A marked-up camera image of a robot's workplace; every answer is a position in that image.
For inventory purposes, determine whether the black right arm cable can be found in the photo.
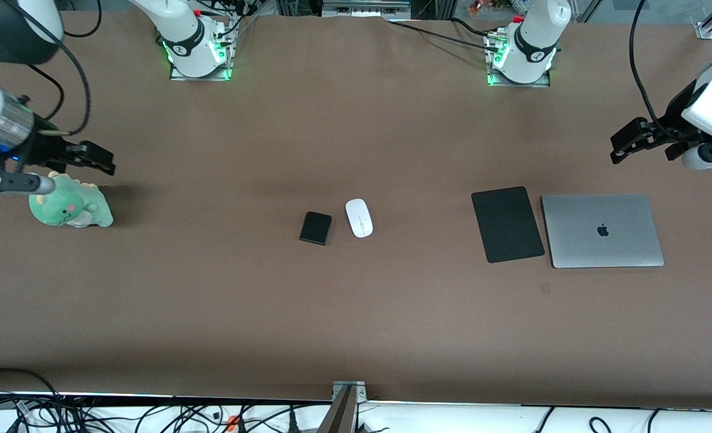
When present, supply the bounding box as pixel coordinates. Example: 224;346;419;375
7;0;103;137

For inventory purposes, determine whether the white computer mouse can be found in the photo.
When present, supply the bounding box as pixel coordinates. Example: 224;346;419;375
345;198;374;239

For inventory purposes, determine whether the black phone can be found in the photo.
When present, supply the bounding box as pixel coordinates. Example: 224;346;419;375
299;211;333;246

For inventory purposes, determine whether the metal table edge bracket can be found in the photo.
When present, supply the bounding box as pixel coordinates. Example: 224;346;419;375
317;380;368;433

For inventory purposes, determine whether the black cable on table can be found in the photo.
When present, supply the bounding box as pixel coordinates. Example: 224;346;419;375
385;17;501;52

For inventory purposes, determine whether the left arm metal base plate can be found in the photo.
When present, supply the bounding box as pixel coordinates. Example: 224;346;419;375
486;29;553;88

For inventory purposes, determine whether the green dinosaur plush toy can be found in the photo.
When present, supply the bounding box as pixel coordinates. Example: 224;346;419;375
28;171;115;229

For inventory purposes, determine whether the grey metal box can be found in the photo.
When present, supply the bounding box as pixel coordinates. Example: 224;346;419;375
322;0;412;16

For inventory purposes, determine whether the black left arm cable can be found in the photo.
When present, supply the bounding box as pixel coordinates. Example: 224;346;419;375
629;0;677;138

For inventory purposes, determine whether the thick black looped cable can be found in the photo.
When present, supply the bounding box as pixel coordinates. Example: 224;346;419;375
0;367;65;433

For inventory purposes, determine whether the grey closed laptop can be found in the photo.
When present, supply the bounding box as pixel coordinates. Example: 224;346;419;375
541;193;665;269

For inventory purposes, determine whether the black mouse pad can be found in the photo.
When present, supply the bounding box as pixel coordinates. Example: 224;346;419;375
471;186;545;264

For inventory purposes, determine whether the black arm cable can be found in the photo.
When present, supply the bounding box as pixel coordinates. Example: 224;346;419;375
629;0;677;138
7;0;103;137

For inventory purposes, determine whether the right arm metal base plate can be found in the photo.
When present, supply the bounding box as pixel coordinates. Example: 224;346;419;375
169;17;236;81

